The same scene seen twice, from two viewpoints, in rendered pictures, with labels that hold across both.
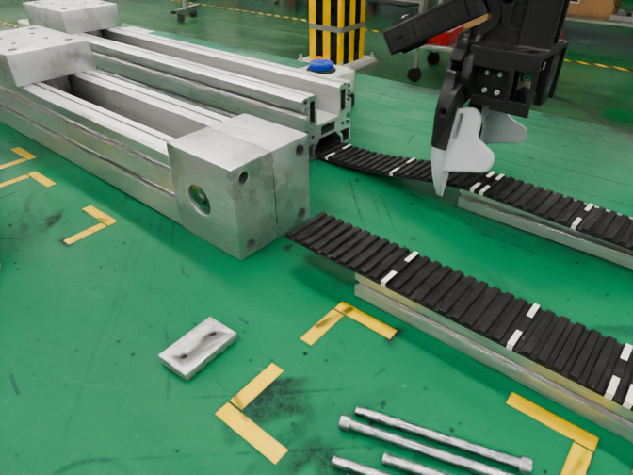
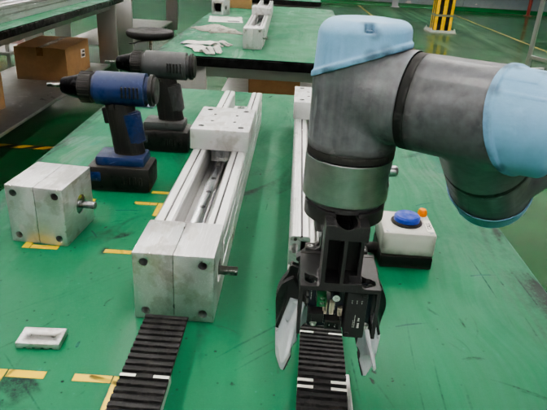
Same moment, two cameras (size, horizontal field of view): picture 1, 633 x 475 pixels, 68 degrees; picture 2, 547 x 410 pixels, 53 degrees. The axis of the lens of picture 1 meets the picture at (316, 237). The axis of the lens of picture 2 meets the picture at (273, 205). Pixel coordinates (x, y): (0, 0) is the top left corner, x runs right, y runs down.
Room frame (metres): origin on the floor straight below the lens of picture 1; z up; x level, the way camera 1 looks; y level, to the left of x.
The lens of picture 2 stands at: (0.12, -0.48, 1.21)
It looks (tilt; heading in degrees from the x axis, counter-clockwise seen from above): 25 degrees down; 51
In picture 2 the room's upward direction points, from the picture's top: 4 degrees clockwise
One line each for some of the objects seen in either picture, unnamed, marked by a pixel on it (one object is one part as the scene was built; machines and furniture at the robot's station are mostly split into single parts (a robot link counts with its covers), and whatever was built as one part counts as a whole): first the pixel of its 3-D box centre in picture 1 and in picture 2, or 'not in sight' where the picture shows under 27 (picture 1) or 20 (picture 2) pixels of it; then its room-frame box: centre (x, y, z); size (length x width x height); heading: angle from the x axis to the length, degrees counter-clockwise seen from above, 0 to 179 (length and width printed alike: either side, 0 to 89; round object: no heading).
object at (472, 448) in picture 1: (438, 436); not in sight; (0.17, -0.07, 0.78); 0.11 x 0.01 x 0.01; 67
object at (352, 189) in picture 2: not in sight; (350, 177); (0.46, -0.17, 1.03); 0.08 x 0.08 x 0.05
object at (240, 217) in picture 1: (251, 178); (190, 270); (0.43, 0.06, 0.83); 0.12 x 0.09 x 0.10; 139
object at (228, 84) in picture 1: (152, 69); (317, 163); (0.85, 0.29, 0.82); 0.80 x 0.10 x 0.09; 49
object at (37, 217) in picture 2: not in sight; (59, 203); (0.36, 0.35, 0.83); 0.11 x 0.10 x 0.10; 135
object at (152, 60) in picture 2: not in sight; (151, 100); (0.67, 0.65, 0.89); 0.20 x 0.08 x 0.22; 141
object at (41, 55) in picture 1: (31, 62); (224, 134); (0.71, 0.41, 0.87); 0.16 x 0.11 x 0.07; 49
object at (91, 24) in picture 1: (73, 22); (316, 108); (1.02, 0.48, 0.87); 0.16 x 0.11 x 0.07; 49
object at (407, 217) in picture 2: (321, 68); (406, 220); (0.77, -0.01, 0.84); 0.04 x 0.04 x 0.02
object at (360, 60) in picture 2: not in sight; (361, 89); (0.45, -0.17, 1.11); 0.09 x 0.08 x 0.11; 110
